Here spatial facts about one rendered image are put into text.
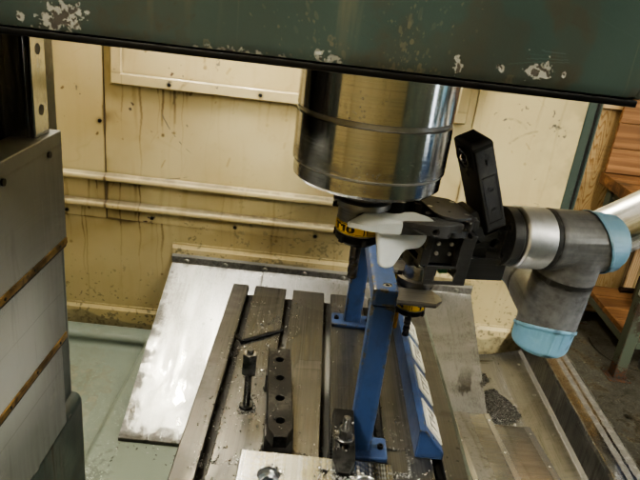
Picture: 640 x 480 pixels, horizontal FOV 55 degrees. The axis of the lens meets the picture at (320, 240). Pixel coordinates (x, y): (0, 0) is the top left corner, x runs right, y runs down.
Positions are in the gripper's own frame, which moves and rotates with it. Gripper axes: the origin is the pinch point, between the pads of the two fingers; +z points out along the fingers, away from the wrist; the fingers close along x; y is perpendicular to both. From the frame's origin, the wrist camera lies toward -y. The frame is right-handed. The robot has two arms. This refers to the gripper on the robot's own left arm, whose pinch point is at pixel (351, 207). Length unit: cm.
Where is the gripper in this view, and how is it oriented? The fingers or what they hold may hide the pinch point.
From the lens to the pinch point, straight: 66.1
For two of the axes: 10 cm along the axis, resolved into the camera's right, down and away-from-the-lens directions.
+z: -9.6, -0.6, -2.9
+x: -2.4, -4.0, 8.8
